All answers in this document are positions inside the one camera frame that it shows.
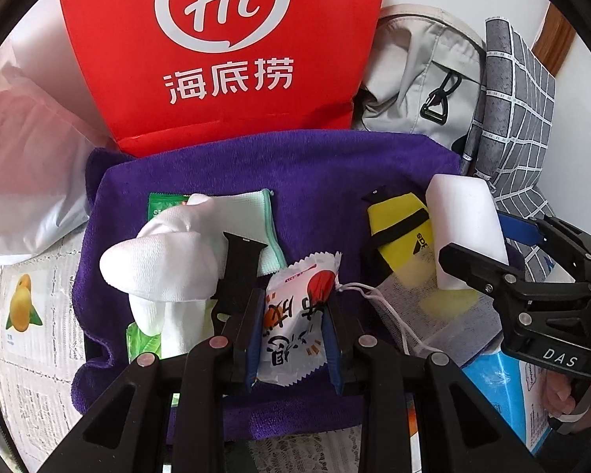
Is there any mint green cloth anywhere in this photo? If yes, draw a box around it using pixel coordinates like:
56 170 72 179
187 188 287 277

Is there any blue tissue pack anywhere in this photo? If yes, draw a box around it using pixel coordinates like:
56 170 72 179
460 350 555 454

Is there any grey checked cushion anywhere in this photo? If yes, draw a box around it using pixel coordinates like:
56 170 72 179
460 16 557 281

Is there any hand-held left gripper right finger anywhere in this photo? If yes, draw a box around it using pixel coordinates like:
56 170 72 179
322 300 545 473

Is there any red paper shopping bag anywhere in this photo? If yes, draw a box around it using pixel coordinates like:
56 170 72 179
56 0 391 157

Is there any clear plastic mask bag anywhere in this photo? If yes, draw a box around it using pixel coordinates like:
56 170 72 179
335 246 504 356

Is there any light green tissue pack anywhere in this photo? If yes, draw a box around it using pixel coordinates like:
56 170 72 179
125 300 217 360

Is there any white sock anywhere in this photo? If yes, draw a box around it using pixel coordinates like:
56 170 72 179
100 194 227 360

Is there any black strap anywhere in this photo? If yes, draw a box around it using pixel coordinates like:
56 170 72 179
216 231 263 323

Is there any person's right hand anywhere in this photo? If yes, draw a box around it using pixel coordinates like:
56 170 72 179
541 371 591 428

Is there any white red snack packet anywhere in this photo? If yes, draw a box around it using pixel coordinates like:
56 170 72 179
256 251 343 387

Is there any brown wooden door frame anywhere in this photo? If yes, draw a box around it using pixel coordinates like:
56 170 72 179
532 0 579 80

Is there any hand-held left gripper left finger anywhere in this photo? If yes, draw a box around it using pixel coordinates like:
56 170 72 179
37 291 267 473

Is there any fruit print tablecloth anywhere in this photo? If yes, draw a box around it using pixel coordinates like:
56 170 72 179
0 231 474 473

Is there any yellow pouch with black strap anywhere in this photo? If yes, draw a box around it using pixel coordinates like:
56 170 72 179
362 186 434 281

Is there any grey fabric bag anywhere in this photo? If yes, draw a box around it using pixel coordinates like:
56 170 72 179
352 4 488 158

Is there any purple towel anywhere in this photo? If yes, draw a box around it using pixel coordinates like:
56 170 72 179
71 130 466 441

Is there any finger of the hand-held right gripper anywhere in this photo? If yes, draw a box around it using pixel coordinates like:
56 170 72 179
438 242 523 301
497 211 591 283

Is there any green sachet packet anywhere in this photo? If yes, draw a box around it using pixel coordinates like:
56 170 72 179
148 192 193 222

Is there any white sponge block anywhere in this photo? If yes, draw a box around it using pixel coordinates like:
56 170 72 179
425 174 510 291

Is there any white plastic shopping bag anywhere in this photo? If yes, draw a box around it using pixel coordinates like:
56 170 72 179
0 34 119 257

